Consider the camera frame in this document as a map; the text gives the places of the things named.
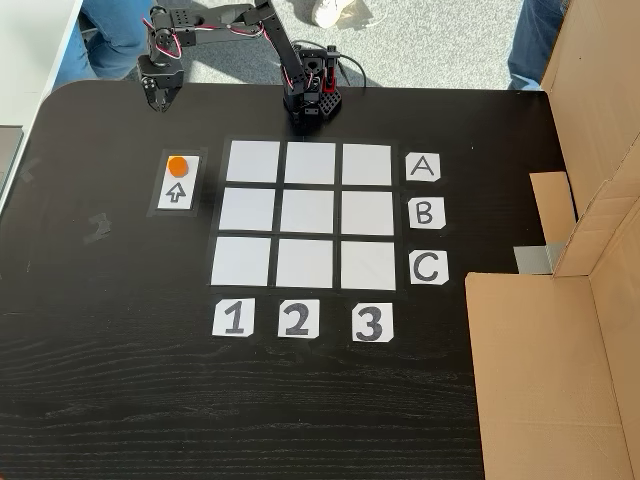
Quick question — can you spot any brown cardboard box wall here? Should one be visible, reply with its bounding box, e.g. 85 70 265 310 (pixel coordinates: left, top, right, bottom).
464 0 640 480

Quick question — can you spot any paper label number 2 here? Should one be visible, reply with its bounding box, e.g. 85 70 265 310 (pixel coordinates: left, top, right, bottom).
277 299 321 340

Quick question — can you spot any white desk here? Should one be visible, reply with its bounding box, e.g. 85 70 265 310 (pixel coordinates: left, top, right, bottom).
0 0 84 211

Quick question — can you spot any standing person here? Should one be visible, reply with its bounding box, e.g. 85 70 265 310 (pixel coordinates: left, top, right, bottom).
507 0 571 92

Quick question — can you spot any red black clamp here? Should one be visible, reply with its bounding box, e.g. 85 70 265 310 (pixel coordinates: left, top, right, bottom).
321 44 342 95

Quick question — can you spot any paper label letter B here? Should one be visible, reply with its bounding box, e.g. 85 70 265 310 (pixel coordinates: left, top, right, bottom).
408 197 446 230

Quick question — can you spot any paper label number 1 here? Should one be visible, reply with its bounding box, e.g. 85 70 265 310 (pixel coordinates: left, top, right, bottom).
211 297 255 338

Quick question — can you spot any grey duct tape strip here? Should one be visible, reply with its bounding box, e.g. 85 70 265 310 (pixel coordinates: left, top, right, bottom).
513 241 569 276

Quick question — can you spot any seated person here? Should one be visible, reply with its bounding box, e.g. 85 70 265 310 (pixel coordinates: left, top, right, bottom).
52 0 157 94

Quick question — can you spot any white paper grid square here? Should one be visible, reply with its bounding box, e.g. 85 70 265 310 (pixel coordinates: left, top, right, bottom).
284 142 337 185
210 236 272 287
341 190 395 236
340 240 397 292
275 238 334 289
226 140 281 183
341 143 393 187
279 189 335 235
218 187 277 233

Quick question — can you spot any grey flat device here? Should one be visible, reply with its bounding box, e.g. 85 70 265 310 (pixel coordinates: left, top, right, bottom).
0 124 25 189

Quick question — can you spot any white arrow paper sheet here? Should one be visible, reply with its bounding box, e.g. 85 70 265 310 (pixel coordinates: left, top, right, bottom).
157 155 201 211

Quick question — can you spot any paper label letter A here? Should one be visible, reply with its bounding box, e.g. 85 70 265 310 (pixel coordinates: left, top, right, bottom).
404 152 442 182

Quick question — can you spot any black power cable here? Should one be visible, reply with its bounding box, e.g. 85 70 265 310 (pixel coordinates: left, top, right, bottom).
292 39 369 89

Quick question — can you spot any paper label letter C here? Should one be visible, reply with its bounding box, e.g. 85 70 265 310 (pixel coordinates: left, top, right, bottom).
409 250 450 286

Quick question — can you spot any paper label number 3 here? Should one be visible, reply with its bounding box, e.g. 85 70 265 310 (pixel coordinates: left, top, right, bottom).
351 302 395 343

